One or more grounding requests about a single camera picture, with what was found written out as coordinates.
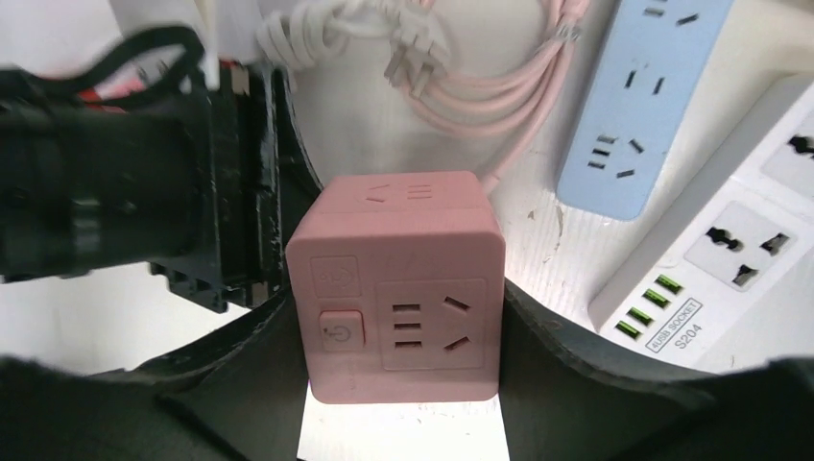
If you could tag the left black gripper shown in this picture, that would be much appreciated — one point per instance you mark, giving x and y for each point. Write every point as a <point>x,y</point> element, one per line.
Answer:
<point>137,160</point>

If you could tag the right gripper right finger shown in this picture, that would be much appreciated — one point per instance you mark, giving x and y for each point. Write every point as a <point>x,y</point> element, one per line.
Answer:
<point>568,394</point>

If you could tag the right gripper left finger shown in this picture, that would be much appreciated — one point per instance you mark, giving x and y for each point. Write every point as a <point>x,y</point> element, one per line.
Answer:
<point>237,393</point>

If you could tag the pink cube plug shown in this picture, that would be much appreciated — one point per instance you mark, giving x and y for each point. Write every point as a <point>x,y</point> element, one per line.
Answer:
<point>398,281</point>

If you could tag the small white power strip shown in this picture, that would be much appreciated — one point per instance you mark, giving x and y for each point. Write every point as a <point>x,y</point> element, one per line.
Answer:
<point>738,227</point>

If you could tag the light blue power strip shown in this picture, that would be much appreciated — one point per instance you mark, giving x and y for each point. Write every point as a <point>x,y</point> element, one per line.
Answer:
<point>652,58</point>

